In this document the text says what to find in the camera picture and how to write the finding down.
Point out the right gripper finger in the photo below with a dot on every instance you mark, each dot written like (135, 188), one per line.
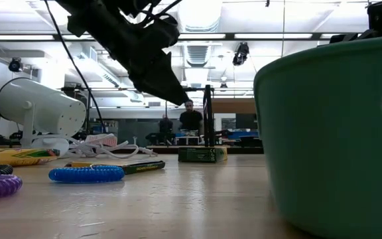
(347, 37)

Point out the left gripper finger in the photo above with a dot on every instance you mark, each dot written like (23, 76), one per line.
(144, 89)
(167, 83)

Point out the green yellow crayon box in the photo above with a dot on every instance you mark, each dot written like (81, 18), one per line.
(202, 154)

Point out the teal plastic bin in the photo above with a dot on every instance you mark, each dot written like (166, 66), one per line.
(327, 149)

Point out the yellow crayon package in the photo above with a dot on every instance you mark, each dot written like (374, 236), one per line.
(22, 156)

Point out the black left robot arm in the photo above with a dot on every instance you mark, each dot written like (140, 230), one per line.
(111, 5)

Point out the black background robot arm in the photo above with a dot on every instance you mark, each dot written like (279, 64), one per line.
(158, 136)

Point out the person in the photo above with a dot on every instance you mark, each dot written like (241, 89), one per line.
(166, 125)
(191, 121)

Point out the black ceiling spotlight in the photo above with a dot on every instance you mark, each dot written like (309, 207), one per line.
(240, 53)
(223, 87)
(15, 65)

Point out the white background stand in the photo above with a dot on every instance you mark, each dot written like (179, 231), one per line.
(188, 140)

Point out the pink white crate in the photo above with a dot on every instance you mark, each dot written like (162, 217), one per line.
(106, 141)

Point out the black overhead beam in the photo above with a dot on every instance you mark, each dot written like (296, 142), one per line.
(230, 36)

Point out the black background monitor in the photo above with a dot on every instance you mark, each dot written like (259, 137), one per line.
(245, 121)

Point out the blue background bin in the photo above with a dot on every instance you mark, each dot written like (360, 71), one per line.
(244, 135)

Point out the blue coil wristband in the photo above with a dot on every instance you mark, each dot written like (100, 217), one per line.
(86, 175)

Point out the black background frame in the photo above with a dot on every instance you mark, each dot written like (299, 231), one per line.
(111, 89)

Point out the silver ventilation duct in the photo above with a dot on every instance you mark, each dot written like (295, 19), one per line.
(199, 49)

